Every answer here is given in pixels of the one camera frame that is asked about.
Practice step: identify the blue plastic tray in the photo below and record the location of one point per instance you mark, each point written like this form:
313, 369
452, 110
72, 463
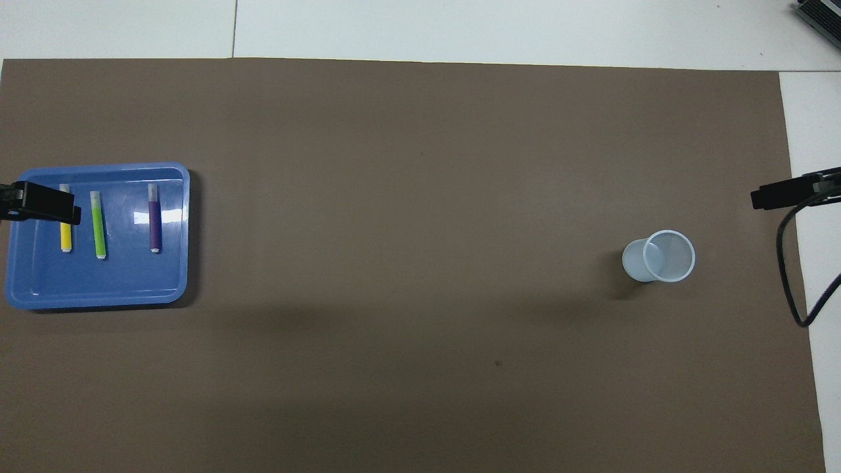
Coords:
131, 282

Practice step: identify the purple highlighter pen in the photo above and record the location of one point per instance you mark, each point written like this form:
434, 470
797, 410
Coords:
155, 226

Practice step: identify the yellow highlighter pen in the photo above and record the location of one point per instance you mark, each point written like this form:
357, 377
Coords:
66, 240

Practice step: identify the translucent white plastic cup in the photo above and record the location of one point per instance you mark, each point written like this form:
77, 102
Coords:
659, 259

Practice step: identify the grey ribbed device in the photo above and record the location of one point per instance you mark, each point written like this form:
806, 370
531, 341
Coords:
821, 14

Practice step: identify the green highlighter pen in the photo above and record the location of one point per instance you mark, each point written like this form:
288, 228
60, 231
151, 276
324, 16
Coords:
98, 230

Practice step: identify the large brown table mat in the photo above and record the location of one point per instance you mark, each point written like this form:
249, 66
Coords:
420, 263

